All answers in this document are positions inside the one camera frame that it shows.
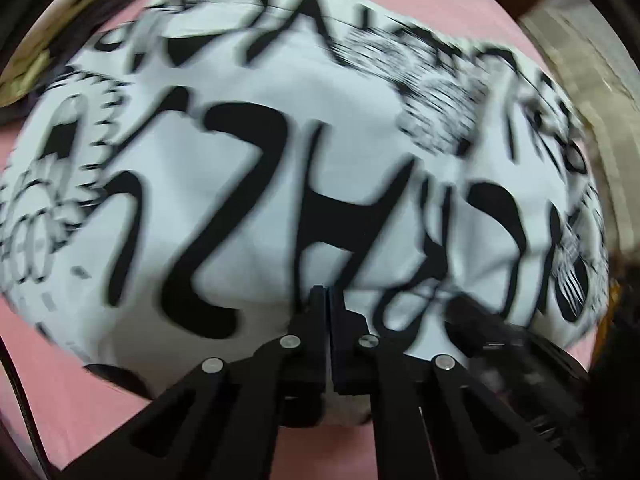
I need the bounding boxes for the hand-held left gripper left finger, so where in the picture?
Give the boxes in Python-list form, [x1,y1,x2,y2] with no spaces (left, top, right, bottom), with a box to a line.
[64,285,329,480]

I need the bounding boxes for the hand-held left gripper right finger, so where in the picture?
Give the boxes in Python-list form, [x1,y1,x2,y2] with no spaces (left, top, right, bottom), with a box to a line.
[327,287,597,480]

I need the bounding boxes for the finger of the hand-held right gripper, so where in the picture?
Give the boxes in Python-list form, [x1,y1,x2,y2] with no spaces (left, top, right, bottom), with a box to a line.
[443,294,534,364]

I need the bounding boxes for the black and white printed garment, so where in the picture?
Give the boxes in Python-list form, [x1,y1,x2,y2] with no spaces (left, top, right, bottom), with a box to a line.
[0,0,610,428]

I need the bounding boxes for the folded cream and black clothes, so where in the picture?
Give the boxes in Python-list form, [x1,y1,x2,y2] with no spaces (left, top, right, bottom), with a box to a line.
[0,0,147,108]

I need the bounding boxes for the pink bed sheet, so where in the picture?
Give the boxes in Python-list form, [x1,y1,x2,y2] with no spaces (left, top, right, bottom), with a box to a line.
[0,0,597,480]

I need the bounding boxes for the black cable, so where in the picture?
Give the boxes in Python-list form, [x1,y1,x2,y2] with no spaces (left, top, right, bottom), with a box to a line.
[0,334,53,480]

